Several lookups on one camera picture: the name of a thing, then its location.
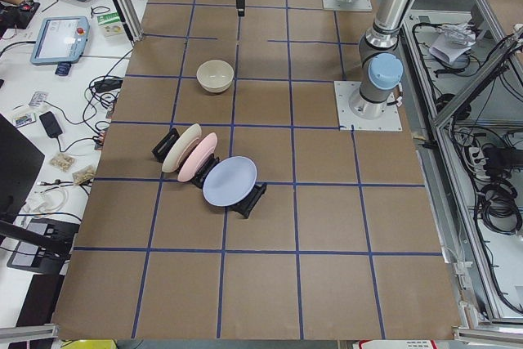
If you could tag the cream ceramic bowl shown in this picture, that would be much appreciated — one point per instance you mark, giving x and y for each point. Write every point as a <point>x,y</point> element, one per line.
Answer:
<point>215,76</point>

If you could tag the green white carton box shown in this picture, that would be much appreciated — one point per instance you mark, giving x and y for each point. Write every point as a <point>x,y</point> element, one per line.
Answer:
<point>110,24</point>

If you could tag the pink plate in rack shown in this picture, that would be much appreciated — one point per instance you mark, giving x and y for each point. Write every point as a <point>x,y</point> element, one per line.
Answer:
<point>197,157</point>

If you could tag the black dish rack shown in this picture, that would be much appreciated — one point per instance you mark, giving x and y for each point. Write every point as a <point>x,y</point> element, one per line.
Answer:
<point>243,207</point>

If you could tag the cream plate in rack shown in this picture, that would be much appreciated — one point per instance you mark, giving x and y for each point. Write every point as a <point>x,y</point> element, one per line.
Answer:
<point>182,148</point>

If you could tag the light blue plate in rack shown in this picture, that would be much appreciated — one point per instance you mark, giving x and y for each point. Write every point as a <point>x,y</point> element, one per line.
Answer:
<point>230,181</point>

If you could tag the black power adapter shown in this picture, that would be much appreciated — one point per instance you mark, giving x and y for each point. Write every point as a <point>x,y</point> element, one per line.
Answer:
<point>50,124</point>

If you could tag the black monitor stand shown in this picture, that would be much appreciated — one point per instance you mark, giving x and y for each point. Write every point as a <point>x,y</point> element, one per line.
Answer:
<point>43,244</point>

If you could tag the near teach pendant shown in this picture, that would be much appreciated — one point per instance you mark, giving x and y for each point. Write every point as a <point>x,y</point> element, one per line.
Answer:
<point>60,39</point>

